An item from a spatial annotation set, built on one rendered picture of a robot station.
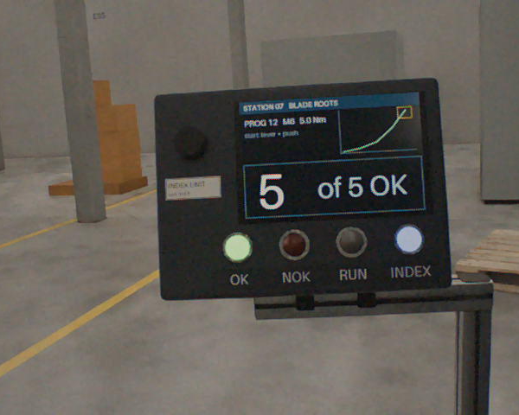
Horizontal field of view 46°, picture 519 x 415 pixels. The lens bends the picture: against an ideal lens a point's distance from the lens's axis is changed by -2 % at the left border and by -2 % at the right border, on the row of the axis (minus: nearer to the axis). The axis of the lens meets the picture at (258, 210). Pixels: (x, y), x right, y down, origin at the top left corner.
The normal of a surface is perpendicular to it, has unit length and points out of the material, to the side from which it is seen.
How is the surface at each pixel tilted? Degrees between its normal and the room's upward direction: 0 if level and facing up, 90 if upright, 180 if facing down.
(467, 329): 90
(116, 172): 90
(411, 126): 75
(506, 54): 90
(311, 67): 90
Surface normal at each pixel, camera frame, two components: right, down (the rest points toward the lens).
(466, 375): -0.06, 0.19
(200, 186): -0.07, -0.07
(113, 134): -0.28, 0.20
